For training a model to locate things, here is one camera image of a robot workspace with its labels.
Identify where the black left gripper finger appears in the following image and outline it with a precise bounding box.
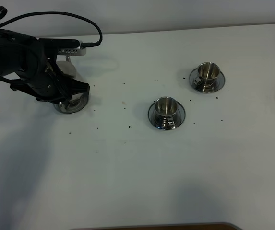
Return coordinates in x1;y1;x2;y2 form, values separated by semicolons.
64;75;90;97

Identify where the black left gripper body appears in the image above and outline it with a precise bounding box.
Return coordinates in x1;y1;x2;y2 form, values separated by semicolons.
9;38;73;104

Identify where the stainless steel teapot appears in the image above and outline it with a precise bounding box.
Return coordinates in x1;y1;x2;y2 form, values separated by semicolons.
45;54;85;108

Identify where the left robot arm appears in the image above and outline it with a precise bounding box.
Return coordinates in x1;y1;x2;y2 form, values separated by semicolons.
0;30;90;104

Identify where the teapot steel saucer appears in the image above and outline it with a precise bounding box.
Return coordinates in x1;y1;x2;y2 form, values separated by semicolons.
54;93;89;114

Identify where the near stainless steel teacup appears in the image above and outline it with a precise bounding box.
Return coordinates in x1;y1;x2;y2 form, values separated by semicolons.
154;96;178;129

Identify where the stainless steel teacup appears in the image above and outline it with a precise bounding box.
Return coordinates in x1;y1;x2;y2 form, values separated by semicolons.
193;62;221;86
154;96;178;129

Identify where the far stainless steel teacup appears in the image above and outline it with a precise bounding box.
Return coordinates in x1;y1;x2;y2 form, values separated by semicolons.
193;62;221;86

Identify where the near steel saucer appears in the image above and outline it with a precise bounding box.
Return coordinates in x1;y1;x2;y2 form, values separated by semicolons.
147;102;186;130

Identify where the far steel saucer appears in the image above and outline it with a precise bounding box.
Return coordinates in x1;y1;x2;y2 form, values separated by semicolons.
189;68;226;93

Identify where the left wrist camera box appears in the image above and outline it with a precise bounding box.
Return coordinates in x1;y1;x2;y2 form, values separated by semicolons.
39;38;86;57

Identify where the left braided black cable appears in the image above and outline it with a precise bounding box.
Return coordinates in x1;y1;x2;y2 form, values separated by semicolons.
0;6;103;84

